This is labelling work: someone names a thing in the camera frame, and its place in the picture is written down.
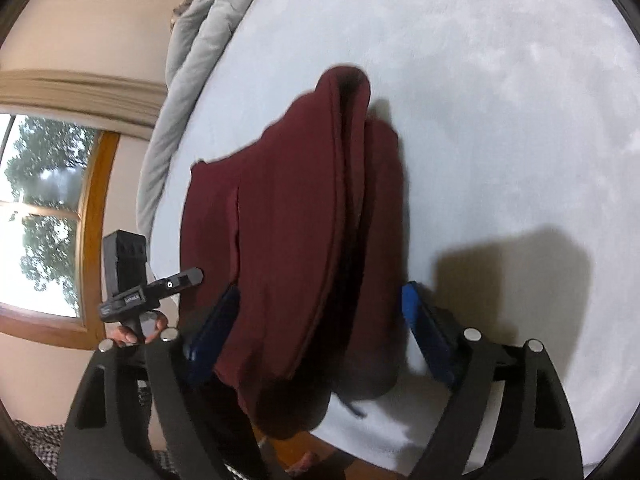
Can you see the wooden framed window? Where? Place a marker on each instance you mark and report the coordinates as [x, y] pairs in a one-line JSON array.
[[45, 220]]

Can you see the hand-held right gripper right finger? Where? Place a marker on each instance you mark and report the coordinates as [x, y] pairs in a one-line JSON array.
[[420, 320]]

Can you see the white bed sheet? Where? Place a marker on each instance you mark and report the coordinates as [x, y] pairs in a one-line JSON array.
[[500, 110]]

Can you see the person's left hand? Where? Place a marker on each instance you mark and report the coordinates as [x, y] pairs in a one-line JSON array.
[[127, 336]]

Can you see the beige window valance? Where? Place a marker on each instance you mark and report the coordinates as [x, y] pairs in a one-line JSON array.
[[80, 92]]

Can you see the maroon pants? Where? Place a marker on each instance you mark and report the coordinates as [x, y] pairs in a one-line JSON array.
[[290, 210]]

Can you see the grey comforter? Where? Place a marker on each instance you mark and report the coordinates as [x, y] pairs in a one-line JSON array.
[[200, 60]]

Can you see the checkered shirt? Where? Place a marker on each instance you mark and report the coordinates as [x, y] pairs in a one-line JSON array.
[[40, 447]]

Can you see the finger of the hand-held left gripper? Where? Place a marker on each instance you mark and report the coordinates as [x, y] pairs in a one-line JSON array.
[[182, 280]]

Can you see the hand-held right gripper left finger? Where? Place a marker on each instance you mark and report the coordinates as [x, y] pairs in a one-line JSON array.
[[215, 335]]

